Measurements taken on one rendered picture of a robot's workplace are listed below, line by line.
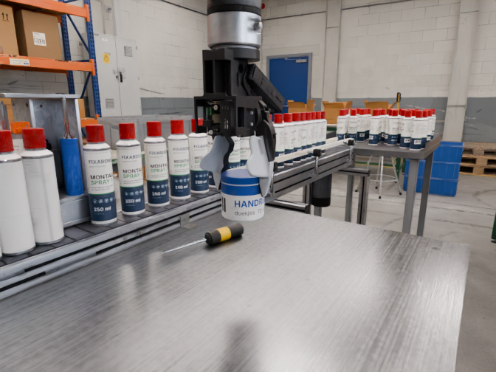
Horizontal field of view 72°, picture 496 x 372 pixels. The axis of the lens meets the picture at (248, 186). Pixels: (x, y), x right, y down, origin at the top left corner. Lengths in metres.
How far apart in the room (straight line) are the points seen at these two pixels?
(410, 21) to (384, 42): 0.53
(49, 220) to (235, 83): 0.42
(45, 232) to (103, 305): 0.19
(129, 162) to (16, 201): 0.23
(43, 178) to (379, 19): 7.50
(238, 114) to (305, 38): 7.83
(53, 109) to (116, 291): 0.44
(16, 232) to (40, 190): 0.08
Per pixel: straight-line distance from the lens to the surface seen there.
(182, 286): 0.61
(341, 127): 2.09
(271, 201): 1.23
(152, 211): 0.84
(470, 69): 7.46
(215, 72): 0.48
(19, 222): 0.68
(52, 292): 0.66
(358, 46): 7.88
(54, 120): 0.88
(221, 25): 0.50
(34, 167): 0.69
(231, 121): 0.47
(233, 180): 0.52
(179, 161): 0.88
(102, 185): 0.75
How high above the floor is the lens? 1.13
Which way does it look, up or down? 14 degrees down
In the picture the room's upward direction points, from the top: straight up
